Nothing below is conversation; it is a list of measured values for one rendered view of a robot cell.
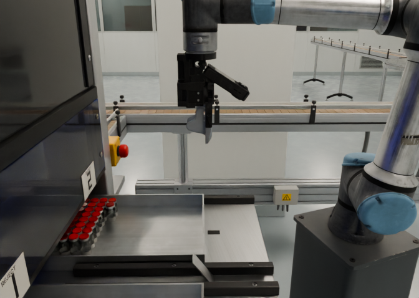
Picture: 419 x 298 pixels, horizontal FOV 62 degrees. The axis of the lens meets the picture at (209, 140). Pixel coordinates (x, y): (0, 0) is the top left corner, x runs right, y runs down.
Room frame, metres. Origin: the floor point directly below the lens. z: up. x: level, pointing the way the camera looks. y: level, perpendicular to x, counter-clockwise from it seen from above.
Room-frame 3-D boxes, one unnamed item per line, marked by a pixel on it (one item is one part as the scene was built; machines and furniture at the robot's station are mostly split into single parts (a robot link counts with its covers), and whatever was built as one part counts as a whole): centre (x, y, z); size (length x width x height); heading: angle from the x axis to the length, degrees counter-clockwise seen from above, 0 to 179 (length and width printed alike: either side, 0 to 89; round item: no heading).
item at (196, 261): (0.56, -0.04, 0.91); 0.14 x 0.03 x 0.06; 91
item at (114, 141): (0.97, 0.31, 1.00); 0.08 x 0.07 x 0.07; 91
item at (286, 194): (1.62, -0.39, 0.50); 0.12 x 0.05 x 0.09; 91
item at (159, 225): (0.72, 0.18, 0.90); 0.34 x 0.26 x 0.04; 91
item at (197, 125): (0.78, 0.02, 1.13); 0.06 x 0.03 x 0.09; 91
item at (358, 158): (0.87, -0.42, 0.96); 0.13 x 0.12 x 0.14; 173
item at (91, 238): (0.72, 0.27, 0.90); 0.18 x 0.02 x 0.05; 1
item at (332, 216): (0.88, -0.42, 0.84); 0.15 x 0.15 x 0.10
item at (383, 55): (5.99, -2.25, 0.92); 3.60 x 0.15 x 0.16; 1
